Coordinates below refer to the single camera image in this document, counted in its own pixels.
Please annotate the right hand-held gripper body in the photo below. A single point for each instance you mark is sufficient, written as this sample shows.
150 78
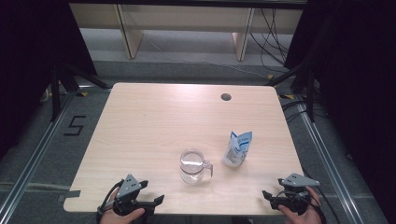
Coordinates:
297 180

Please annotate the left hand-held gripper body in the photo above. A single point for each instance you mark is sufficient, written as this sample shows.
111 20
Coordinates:
128 186

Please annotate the white and blue salt bag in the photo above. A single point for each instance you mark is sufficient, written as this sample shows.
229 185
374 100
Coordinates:
237 151

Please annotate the person's left hand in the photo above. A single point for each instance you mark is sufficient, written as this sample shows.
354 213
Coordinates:
121 219

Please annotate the person's right hand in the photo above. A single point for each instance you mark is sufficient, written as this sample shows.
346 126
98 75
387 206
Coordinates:
306 217

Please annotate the grey tape piece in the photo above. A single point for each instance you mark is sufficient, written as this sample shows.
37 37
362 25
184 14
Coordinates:
73 195

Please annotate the yellow and black tape piece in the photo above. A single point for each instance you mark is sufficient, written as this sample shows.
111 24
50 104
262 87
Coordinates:
83 94
287 96
270 76

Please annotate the black metal stand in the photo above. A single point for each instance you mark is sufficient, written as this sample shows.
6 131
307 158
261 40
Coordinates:
56 93
310 93

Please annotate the long grey floor tape strip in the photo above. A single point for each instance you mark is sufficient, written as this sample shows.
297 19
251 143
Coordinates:
31 186

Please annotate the black curtain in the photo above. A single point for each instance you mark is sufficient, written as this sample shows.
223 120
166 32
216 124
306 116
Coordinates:
358 77
31 62

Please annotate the beige wooden desk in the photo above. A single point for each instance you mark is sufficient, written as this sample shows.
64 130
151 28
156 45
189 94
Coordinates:
186 18

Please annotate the aluminium floor rail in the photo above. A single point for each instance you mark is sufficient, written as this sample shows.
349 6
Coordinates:
330 161
37 149

